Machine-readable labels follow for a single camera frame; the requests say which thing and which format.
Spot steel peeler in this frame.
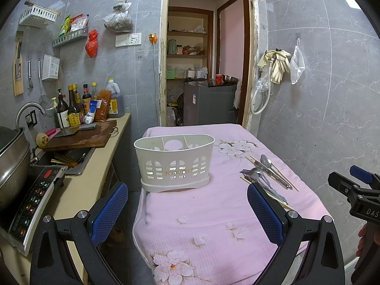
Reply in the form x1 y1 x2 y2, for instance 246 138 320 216
240 167 289 204

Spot wooden chopstick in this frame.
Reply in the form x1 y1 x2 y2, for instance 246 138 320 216
248 154 299 192
246 157 293 190
240 177 292 210

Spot steel spoon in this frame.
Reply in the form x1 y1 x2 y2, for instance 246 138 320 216
260 154 293 189

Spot person right hand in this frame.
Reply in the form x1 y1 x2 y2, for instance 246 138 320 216
356 224 367 257

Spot induction cooker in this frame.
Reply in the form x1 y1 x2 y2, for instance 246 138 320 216
1 165 68 257

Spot steel sink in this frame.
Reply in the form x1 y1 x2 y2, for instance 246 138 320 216
31 148 95 176

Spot pink floral table cloth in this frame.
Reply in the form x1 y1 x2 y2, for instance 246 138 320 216
133 124 328 284

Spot steel pot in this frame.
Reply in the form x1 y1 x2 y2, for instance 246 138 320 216
0 126 30 207

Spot wooden cutting board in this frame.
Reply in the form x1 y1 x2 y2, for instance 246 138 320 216
42 120 117 152

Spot dark soy sauce bottle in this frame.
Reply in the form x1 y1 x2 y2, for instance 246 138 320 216
57 89 70 129

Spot cream rubber gloves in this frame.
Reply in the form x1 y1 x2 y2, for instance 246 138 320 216
258 49 291 84

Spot dark vinegar bottle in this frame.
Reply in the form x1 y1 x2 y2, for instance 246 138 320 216
68 85 81 127

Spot white plastic utensil holder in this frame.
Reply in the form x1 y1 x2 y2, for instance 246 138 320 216
134 134 214 193

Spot orange snack bag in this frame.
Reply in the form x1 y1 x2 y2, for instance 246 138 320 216
94 90 111 122

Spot steel faucet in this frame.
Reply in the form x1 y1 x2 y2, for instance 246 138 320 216
15 102 47 130

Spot large oil jug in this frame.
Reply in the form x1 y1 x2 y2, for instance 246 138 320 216
106 79 124 118

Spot grey cabinet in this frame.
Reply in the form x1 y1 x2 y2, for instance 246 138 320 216
184 81 238 126

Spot red cup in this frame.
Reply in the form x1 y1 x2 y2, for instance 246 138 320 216
215 74 223 85

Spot white box holder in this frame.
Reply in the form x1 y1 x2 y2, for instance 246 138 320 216
41 54 61 81

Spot red hanging bag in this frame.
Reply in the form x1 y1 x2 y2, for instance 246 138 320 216
85 29 99 58

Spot clear bag of dried goods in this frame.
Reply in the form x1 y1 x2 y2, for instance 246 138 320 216
103 0 133 33

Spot cleaver with grey handle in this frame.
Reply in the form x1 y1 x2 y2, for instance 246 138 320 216
54 123 97 138

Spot wooden wall grater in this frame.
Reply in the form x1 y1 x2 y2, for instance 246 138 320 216
12 30 24 96

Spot grey wall shelf rack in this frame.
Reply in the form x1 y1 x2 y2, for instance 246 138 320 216
52 26 88 48

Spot white wall socket panel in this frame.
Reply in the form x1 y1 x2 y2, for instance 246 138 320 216
115 33 142 48

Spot orange wall hook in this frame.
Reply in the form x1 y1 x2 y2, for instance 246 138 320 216
149 33 158 44

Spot white wall basket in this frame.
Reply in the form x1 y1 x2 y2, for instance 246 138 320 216
19 0 61 28

